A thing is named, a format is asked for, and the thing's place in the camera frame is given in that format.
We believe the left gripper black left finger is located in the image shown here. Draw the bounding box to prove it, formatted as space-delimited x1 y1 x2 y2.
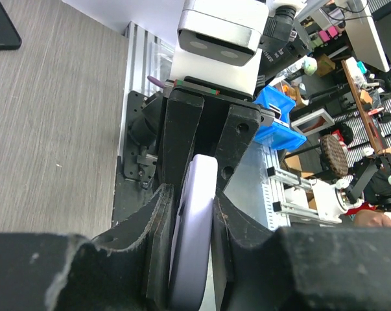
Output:
0 184 174 310

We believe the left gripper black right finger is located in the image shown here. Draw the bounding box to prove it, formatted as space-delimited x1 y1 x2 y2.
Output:
211 191 391 310

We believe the white slotted cable duct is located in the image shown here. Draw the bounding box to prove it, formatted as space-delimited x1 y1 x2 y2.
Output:
262 176 290 231

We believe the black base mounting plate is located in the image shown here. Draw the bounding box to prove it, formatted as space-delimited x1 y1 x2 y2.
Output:
112 91 163 227

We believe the lavender smartphone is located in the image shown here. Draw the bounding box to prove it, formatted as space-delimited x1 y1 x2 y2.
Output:
168 154 218 310

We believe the blue plastic bin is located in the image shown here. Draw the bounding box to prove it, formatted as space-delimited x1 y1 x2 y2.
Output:
254 86 307 152

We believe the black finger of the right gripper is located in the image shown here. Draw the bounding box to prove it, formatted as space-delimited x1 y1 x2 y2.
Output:
156 89 204 194
215 104 260 190

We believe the black smartphone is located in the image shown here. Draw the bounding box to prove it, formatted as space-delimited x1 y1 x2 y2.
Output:
0 2 22 51

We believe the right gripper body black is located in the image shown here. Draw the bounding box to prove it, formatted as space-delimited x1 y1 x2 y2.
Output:
163 76 275 156

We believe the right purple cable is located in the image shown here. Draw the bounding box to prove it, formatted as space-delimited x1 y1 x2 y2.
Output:
147 75 166 88

